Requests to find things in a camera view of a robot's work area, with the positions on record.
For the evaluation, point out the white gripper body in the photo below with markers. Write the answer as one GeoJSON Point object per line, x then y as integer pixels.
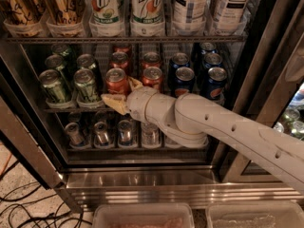
{"type": "Point", "coordinates": [137, 101]}

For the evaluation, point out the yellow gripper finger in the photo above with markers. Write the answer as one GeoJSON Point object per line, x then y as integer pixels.
{"type": "Point", "coordinates": [134, 83]}
{"type": "Point", "coordinates": [116, 102]}

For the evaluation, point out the coke can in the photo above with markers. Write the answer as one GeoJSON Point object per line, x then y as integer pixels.
{"type": "Point", "coordinates": [120, 60]}
{"type": "Point", "coordinates": [151, 59]}
{"type": "Point", "coordinates": [126, 48]}
{"type": "Point", "coordinates": [116, 81]}
{"type": "Point", "coordinates": [153, 77]}

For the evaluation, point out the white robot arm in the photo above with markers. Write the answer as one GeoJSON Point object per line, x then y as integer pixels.
{"type": "Point", "coordinates": [190, 118]}

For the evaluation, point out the right silver slim can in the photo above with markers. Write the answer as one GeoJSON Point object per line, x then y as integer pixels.
{"type": "Point", "coordinates": [125, 132]}

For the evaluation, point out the silver slim can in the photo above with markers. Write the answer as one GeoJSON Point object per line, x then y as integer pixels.
{"type": "Point", "coordinates": [125, 132]}
{"type": "Point", "coordinates": [75, 135]}
{"type": "Point", "coordinates": [101, 133]}

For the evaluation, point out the middle silver slim can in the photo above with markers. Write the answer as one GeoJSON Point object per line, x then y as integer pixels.
{"type": "Point", "coordinates": [101, 133]}

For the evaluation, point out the front right green can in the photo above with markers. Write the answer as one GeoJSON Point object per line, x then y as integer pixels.
{"type": "Point", "coordinates": [84, 81]}

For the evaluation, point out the green can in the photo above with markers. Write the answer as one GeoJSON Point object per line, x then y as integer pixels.
{"type": "Point", "coordinates": [54, 86]}
{"type": "Point", "coordinates": [88, 61]}
{"type": "Point", "coordinates": [64, 50]}
{"type": "Point", "coordinates": [84, 81]}
{"type": "Point", "coordinates": [57, 62]}

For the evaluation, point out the front left pepsi can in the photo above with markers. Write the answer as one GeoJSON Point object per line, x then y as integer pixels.
{"type": "Point", "coordinates": [183, 81]}

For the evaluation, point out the pepsi can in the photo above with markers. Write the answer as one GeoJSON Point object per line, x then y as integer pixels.
{"type": "Point", "coordinates": [209, 60]}
{"type": "Point", "coordinates": [214, 82]}
{"type": "Point", "coordinates": [178, 60]}
{"type": "Point", "coordinates": [183, 81]}
{"type": "Point", "coordinates": [202, 48]}

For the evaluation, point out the left silver slim can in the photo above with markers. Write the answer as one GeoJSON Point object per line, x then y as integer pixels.
{"type": "Point", "coordinates": [75, 135]}

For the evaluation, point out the front left green can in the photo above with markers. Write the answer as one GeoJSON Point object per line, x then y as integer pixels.
{"type": "Point", "coordinates": [54, 86]}

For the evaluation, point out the front right pepsi can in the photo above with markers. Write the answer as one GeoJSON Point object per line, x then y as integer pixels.
{"type": "Point", "coordinates": [214, 82]}

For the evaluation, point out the rear green can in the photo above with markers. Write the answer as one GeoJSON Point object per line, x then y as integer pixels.
{"type": "Point", "coordinates": [64, 50]}

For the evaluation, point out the rear pepsi can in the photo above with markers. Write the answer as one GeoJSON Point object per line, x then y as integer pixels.
{"type": "Point", "coordinates": [202, 48]}

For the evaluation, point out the open fridge door left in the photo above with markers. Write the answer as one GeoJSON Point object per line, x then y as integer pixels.
{"type": "Point", "coordinates": [16, 138]}

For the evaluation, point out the right lacroix can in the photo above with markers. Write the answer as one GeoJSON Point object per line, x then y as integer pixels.
{"type": "Point", "coordinates": [66, 12]}

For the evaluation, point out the lacroix can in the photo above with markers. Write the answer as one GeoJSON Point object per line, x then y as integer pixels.
{"type": "Point", "coordinates": [66, 12]}
{"type": "Point", "coordinates": [23, 12]}

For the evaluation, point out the stainless steel fridge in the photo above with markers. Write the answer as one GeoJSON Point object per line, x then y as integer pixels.
{"type": "Point", "coordinates": [92, 177]}

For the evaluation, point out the glass fridge door right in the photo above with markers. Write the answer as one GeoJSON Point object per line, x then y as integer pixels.
{"type": "Point", "coordinates": [270, 67]}

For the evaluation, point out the left lacroix can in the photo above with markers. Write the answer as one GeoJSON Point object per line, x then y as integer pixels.
{"type": "Point", "coordinates": [23, 12]}

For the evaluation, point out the left tea bottle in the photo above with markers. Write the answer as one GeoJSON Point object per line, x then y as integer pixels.
{"type": "Point", "coordinates": [188, 11]}

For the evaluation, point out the tea bottle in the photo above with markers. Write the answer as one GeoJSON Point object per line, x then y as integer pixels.
{"type": "Point", "coordinates": [188, 11]}
{"type": "Point", "coordinates": [227, 11]}

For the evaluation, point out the left clear plastic bin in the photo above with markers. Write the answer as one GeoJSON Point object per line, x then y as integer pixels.
{"type": "Point", "coordinates": [153, 215]}

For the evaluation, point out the clear plastic bin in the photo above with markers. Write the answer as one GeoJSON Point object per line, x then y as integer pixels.
{"type": "Point", "coordinates": [153, 215]}
{"type": "Point", "coordinates": [255, 214]}

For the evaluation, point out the right tea bottle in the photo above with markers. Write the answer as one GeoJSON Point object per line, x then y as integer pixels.
{"type": "Point", "coordinates": [227, 11]}

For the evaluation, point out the right clear plastic bin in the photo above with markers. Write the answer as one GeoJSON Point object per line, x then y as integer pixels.
{"type": "Point", "coordinates": [255, 214]}

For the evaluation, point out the middle wire shelf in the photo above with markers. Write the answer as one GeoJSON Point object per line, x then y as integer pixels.
{"type": "Point", "coordinates": [79, 109]}

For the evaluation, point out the wire shelf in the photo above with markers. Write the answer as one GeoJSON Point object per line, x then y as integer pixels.
{"type": "Point", "coordinates": [121, 40]}
{"type": "Point", "coordinates": [79, 109]}

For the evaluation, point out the top wire shelf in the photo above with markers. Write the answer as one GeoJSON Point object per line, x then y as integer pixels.
{"type": "Point", "coordinates": [121, 40]}

